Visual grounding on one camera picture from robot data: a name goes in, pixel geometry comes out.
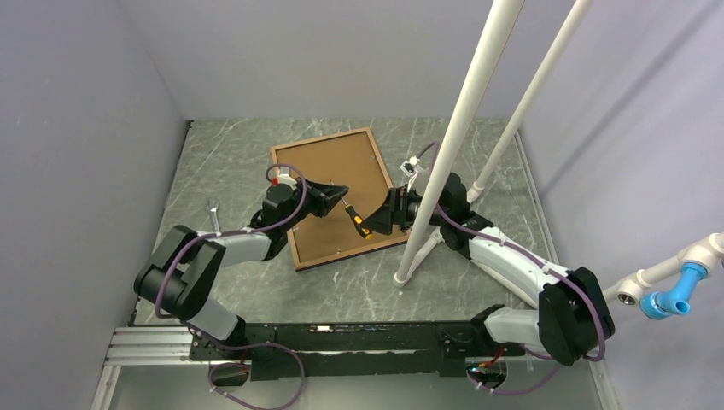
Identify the black yellow screwdriver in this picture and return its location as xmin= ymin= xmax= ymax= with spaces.
xmin=341 ymin=196 xmax=373 ymax=240

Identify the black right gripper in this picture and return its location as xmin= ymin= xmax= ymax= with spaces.
xmin=360 ymin=184 xmax=448 ymax=235

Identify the silver open-end wrench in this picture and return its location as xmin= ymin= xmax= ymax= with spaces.
xmin=205 ymin=199 xmax=221 ymax=234

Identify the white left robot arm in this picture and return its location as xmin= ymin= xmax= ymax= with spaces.
xmin=133 ymin=172 xmax=349 ymax=359

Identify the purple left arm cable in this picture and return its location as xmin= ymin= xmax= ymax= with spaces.
xmin=152 ymin=163 xmax=309 ymax=410

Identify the blue wooden picture frame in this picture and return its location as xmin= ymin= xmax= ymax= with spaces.
xmin=271 ymin=127 xmax=407 ymax=272

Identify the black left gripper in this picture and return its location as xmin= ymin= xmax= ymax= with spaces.
xmin=282 ymin=177 xmax=349 ymax=232

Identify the blue pipe fitting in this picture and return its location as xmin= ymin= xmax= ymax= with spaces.
xmin=639 ymin=262 xmax=709 ymax=320

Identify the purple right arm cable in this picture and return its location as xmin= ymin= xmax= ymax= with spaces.
xmin=415 ymin=141 xmax=607 ymax=396

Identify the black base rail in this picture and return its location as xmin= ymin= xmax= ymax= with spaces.
xmin=189 ymin=320 xmax=523 ymax=381

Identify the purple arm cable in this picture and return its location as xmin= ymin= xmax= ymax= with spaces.
xmin=152 ymin=163 xmax=309 ymax=410
xmin=415 ymin=141 xmax=607 ymax=396

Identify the white pipe stand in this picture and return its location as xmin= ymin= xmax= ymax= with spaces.
xmin=393 ymin=0 xmax=724 ymax=309

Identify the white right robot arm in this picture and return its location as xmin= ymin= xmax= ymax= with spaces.
xmin=429 ymin=173 xmax=615 ymax=366

